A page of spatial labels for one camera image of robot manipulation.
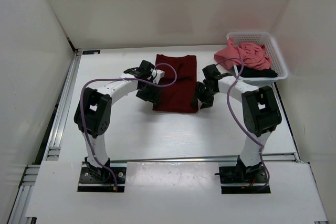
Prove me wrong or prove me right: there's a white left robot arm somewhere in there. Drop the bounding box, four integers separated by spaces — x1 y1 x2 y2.
74 60 165 183

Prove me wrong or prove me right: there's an aluminium side frame rail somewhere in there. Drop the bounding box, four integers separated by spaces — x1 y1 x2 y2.
7 49 82 223

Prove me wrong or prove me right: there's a pink t-shirt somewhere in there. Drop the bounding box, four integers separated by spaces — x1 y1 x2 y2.
214 38 272 70

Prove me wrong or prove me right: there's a white plastic basket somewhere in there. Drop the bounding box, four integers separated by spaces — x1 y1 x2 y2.
226 31 288 87

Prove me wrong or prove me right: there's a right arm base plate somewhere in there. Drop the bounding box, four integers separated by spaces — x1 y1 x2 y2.
214 166 271 195

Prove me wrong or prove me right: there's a dark red t-shirt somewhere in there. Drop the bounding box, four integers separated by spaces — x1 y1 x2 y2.
152 54 198 113

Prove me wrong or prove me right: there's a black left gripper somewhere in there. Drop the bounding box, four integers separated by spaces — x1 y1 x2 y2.
136 78 164 106

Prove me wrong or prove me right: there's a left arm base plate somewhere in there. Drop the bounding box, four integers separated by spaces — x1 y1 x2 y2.
77 162 127 193

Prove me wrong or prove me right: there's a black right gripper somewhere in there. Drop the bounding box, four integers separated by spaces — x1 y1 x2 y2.
190 81 217 109

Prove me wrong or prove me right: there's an aluminium table edge rail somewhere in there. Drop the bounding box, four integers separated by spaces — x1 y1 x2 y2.
42 148 298 163

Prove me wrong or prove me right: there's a black t-shirt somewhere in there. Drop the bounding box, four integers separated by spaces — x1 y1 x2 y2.
240 67 278 78

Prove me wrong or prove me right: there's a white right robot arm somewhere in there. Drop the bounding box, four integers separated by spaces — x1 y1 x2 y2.
195 64 282 183

